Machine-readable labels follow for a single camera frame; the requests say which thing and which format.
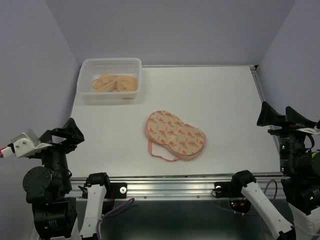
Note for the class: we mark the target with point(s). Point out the white perforated plastic basket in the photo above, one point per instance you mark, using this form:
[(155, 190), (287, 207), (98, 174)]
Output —
[(93, 68)]

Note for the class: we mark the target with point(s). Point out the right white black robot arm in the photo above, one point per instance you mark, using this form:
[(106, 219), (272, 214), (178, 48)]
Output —
[(300, 166)]

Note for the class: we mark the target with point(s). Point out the floral orange laundry bag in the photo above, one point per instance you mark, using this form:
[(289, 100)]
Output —
[(166, 130)]

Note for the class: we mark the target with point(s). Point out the aluminium front rail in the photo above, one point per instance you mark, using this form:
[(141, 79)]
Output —
[(180, 188)]

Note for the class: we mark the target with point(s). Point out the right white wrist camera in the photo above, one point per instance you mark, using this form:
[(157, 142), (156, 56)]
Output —
[(310, 130)]

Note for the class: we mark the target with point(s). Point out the aluminium right side rail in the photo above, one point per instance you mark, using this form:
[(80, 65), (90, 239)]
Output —
[(268, 115)]

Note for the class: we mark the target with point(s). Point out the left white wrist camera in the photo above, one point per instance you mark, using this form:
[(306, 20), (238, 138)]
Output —
[(25, 144)]

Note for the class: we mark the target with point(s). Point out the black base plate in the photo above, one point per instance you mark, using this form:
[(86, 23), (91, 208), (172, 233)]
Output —
[(118, 190), (226, 189)]

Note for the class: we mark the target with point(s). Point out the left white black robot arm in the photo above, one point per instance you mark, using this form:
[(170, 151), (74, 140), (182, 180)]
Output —
[(47, 186)]

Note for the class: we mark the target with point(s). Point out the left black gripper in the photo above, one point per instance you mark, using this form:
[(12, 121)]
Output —
[(74, 134)]

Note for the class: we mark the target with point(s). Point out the aluminium rail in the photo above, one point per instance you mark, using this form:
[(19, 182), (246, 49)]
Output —
[(180, 188), (268, 115)]

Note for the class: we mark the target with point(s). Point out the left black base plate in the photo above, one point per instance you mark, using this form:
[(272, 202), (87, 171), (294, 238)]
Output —
[(118, 190)]

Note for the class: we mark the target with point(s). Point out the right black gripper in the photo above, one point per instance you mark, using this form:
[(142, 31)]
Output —
[(267, 115)]

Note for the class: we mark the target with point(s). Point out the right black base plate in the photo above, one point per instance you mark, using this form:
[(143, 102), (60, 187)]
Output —
[(226, 189)]

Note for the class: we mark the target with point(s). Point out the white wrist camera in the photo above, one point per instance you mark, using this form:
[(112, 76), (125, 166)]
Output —
[(310, 130), (25, 144)]

